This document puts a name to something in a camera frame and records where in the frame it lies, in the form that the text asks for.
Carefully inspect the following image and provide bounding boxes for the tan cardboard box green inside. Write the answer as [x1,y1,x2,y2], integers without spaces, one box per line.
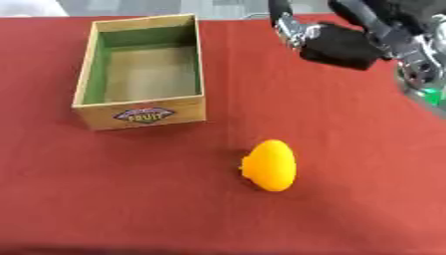
[70,13,209,131]

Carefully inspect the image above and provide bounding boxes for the orange toy mango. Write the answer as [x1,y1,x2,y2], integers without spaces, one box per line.
[237,138,299,193]

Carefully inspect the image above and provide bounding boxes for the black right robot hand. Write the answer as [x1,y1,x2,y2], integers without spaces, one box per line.
[266,0,446,72]

